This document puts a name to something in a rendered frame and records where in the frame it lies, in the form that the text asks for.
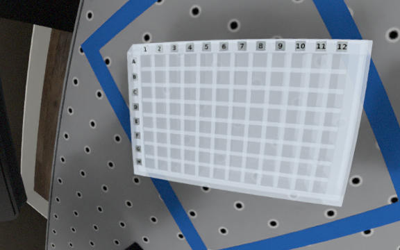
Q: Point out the blue tape outline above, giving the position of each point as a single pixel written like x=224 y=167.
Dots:
x=377 y=106

